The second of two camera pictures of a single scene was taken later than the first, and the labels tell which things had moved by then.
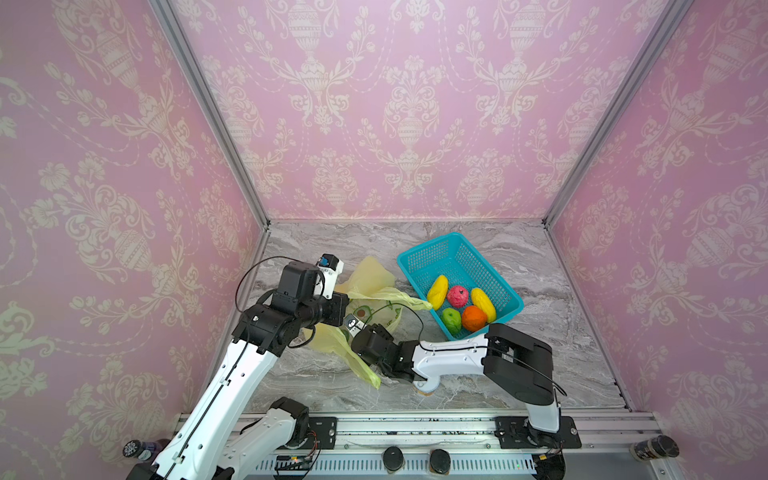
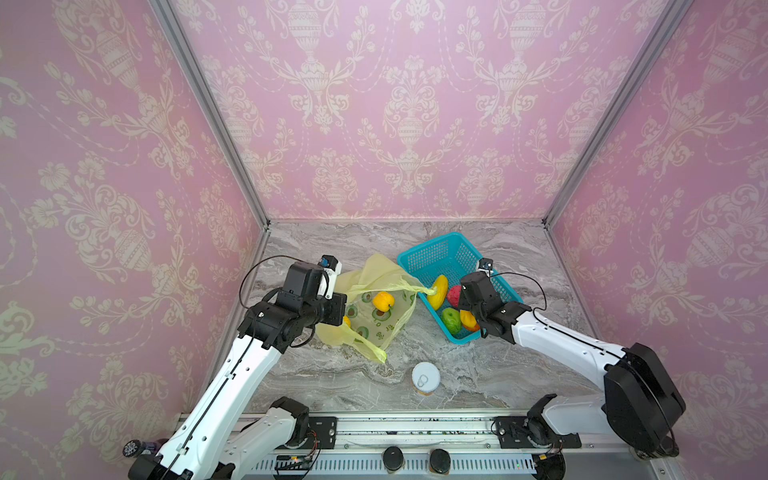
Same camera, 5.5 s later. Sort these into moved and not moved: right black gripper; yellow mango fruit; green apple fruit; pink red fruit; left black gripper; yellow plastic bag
Moved: right black gripper; yellow plastic bag
Not moved: yellow mango fruit; green apple fruit; pink red fruit; left black gripper
